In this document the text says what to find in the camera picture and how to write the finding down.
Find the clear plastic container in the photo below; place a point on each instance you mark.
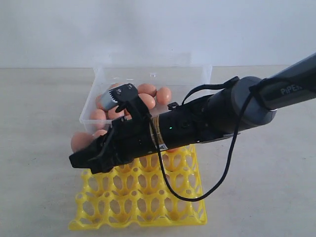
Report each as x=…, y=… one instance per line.
x=178, y=78

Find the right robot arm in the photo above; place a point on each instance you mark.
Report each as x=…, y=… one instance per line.
x=238, y=104

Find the yellow plastic egg tray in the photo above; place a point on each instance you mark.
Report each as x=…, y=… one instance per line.
x=144, y=192

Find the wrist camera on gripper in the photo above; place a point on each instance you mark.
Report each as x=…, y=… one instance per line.
x=125, y=96

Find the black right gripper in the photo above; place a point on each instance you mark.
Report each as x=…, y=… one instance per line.
x=125, y=141

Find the brown egg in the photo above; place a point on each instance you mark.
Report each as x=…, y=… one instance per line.
x=148, y=100
x=126, y=112
x=112, y=114
x=147, y=89
x=99, y=133
x=163, y=95
x=98, y=102
x=114, y=85
x=80, y=140
x=99, y=117
x=173, y=150

